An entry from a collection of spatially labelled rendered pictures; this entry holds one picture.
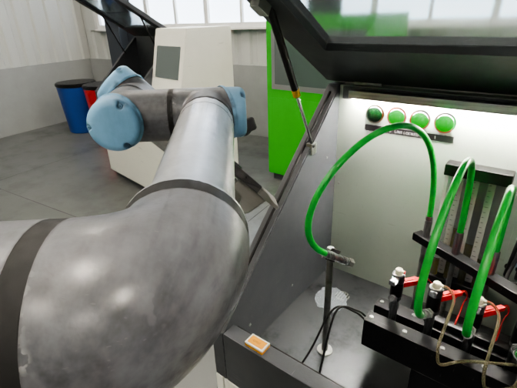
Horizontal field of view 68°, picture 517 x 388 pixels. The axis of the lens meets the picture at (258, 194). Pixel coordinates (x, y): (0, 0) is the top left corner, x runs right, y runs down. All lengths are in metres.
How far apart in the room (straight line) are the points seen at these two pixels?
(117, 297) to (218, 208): 0.09
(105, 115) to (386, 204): 0.86
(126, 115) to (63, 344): 0.39
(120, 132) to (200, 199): 0.32
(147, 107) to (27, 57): 6.92
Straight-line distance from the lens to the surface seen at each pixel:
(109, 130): 0.55
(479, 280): 0.71
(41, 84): 7.53
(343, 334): 1.14
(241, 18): 5.60
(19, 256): 0.21
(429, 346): 0.95
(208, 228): 0.23
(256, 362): 0.94
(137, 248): 0.20
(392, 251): 1.24
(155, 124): 0.56
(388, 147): 1.12
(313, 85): 3.61
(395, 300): 0.94
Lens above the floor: 1.64
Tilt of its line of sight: 25 degrees down
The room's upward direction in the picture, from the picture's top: 2 degrees counter-clockwise
